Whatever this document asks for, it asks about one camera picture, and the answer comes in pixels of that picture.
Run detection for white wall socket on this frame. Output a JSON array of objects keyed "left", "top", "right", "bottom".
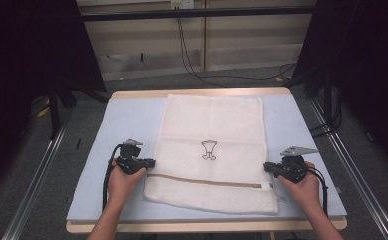
[{"left": 169, "top": 0, "right": 196, "bottom": 10}]

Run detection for wooden table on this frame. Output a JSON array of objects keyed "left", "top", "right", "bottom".
[{"left": 65, "top": 86, "right": 348, "bottom": 234}]

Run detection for right hand-held gripper cable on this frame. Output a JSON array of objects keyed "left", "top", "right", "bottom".
[{"left": 307, "top": 165, "right": 330, "bottom": 217}]

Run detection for yellow tape piece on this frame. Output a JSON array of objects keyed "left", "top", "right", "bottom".
[{"left": 36, "top": 105, "right": 51, "bottom": 119}]

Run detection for light blue mat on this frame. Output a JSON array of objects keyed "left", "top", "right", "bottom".
[{"left": 66, "top": 92, "right": 348, "bottom": 223}]

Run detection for black floor cables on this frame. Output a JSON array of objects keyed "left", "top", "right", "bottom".
[{"left": 309, "top": 89, "right": 344, "bottom": 138}]

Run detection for person's right hand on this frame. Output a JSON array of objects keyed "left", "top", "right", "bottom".
[{"left": 277, "top": 161, "right": 322, "bottom": 215}]

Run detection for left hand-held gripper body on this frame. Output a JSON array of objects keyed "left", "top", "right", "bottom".
[{"left": 114, "top": 138, "right": 144, "bottom": 176}]

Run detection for person's left hand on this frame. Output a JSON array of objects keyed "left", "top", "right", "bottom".
[{"left": 107, "top": 157, "right": 148, "bottom": 210}]

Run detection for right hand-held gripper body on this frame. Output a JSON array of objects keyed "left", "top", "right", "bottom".
[{"left": 278, "top": 145, "right": 320, "bottom": 184}]

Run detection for left hand-held gripper cable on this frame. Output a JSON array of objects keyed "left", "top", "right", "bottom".
[{"left": 101, "top": 143, "right": 124, "bottom": 212}]

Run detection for white mesh laundry bag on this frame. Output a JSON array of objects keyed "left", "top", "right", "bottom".
[{"left": 143, "top": 93, "right": 280, "bottom": 216}]

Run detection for metal floor rail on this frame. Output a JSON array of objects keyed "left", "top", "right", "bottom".
[
  {"left": 1, "top": 108, "right": 75, "bottom": 240},
  {"left": 307, "top": 98, "right": 388, "bottom": 240}
]

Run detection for black wall cable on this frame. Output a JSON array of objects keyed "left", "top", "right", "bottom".
[{"left": 176, "top": 16, "right": 298, "bottom": 89}]

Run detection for black metal stand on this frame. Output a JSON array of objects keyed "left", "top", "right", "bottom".
[{"left": 47, "top": 78, "right": 110, "bottom": 140}]

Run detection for black horizontal bar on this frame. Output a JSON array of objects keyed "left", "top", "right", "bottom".
[{"left": 81, "top": 5, "right": 317, "bottom": 23}]

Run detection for black curtain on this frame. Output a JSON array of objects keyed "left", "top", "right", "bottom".
[
  {"left": 290, "top": 0, "right": 388, "bottom": 176},
  {"left": 0, "top": 0, "right": 107, "bottom": 201}
]

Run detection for hand-held gripper cable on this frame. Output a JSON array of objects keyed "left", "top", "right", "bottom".
[
  {"left": 101, "top": 143, "right": 124, "bottom": 212},
  {"left": 307, "top": 165, "right": 330, "bottom": 217}
]

